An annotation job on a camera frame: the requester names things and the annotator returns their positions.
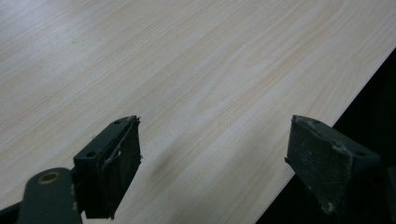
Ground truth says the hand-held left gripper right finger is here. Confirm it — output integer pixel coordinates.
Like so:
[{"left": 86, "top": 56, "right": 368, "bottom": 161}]
[{"left": 284, "top": 114, "right": 382, "bottom": 217}]

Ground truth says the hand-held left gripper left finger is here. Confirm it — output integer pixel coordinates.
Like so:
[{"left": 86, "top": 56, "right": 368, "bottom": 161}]
[{"left": 73, "top": 115, "right": 143, "bottom": 220}]

